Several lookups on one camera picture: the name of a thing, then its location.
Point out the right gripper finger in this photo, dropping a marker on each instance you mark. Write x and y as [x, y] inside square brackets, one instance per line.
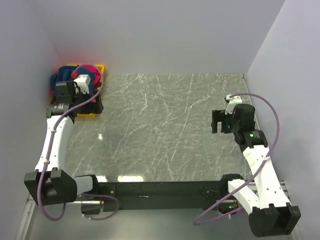
[218, 115]
[216, 129]

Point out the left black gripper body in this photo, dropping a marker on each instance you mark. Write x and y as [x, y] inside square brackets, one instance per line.
[93, 107]

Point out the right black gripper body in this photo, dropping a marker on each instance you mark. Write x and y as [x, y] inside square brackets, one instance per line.
[228, 124]

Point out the blue t shirt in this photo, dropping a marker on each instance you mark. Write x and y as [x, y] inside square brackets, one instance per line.
[63, 74]

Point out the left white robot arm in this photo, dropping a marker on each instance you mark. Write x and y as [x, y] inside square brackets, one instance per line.
[49, 182]

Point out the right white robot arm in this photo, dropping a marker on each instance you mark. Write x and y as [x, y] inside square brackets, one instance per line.
[270, 212]

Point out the yellow plastic bin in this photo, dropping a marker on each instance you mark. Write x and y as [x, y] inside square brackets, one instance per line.
[86, 115]

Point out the pink t shirt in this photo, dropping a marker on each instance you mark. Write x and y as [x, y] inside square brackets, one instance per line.
[95, 77]

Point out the black base beam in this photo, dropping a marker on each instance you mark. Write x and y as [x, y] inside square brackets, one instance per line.
[164, 195]

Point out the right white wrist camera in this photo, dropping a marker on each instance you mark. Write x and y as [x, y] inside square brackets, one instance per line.
[232, 101]

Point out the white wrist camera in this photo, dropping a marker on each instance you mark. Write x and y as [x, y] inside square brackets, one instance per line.
[232, 101]
[82, 83]

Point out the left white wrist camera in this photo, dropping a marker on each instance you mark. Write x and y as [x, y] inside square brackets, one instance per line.
[82, 83]

